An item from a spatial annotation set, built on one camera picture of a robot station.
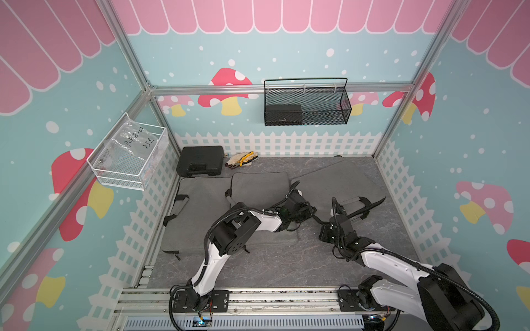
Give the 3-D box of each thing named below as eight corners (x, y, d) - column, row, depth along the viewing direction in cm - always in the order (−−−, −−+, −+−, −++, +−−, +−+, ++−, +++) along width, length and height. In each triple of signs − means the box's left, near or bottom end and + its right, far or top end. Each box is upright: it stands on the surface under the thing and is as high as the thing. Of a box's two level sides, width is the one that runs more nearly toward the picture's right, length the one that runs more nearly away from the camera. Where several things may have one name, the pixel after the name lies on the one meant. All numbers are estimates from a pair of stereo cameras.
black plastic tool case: (175, 178, 114) (170, 170, 108) (185, 151, 127) (182, 142, 122) (221, 178, 114) (218, 170, 108) (226, 151, 127) (224, 142, 122)
